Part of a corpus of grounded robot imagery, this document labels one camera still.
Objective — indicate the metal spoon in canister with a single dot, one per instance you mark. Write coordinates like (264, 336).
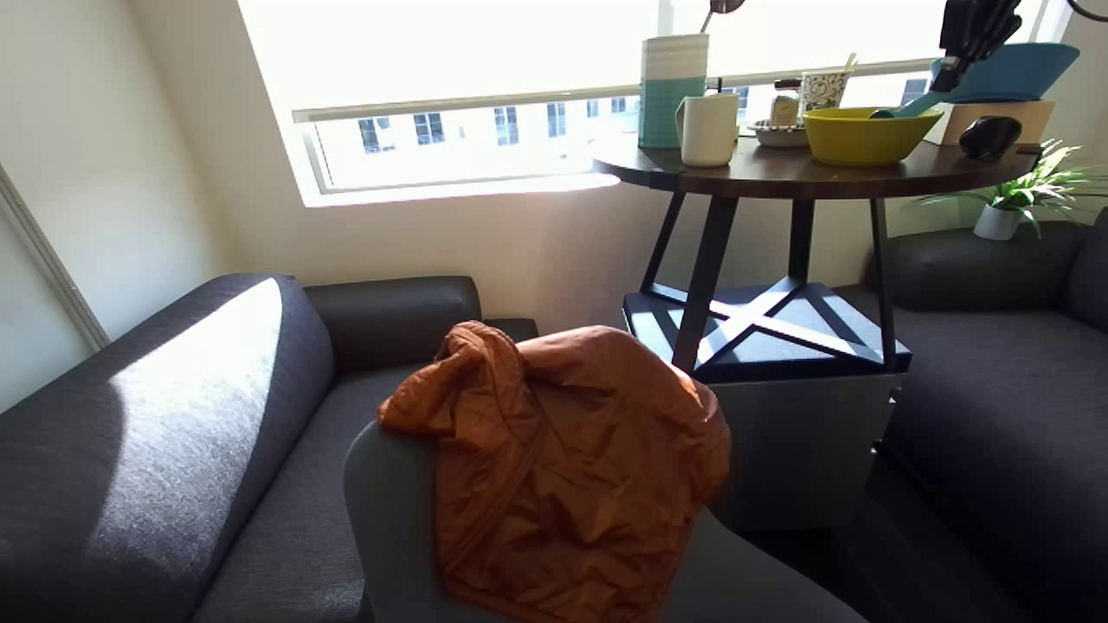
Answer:
(716, 7)

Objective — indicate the black round object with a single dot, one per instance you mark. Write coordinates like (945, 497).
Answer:
(987, 136)

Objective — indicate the green potted plant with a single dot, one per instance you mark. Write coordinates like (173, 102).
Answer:
(1056, 181)

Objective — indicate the patterned paper cup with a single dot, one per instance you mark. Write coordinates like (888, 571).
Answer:
(822, 89)

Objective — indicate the round dark wooden table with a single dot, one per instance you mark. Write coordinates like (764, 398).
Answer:
(668, 321)

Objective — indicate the yellow bowl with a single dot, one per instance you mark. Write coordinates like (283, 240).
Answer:
(863, 136)

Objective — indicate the orange jacket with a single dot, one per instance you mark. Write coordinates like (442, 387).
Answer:
(568, 469)

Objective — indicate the glass spice jar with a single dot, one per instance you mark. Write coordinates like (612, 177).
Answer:
(788, 102)

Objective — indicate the cream wooden box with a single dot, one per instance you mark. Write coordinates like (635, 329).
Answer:
(1033, 114)

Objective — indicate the dark grey sofa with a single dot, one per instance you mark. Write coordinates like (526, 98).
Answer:
(190, 469)

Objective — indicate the white mug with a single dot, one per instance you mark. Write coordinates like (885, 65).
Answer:
(709, 128)

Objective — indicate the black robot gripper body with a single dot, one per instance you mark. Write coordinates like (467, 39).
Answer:
(970, 28)

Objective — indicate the teal and white ribbed canister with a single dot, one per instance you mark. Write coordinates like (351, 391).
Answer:
(674, 67)

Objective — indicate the dark grey couch right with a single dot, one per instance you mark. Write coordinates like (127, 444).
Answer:
(1004, 405)

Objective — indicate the white cabinet with navy cushion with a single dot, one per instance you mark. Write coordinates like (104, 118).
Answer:
(808, 390)

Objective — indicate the blue patterned white plate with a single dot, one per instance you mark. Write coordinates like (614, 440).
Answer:
(779, 136)

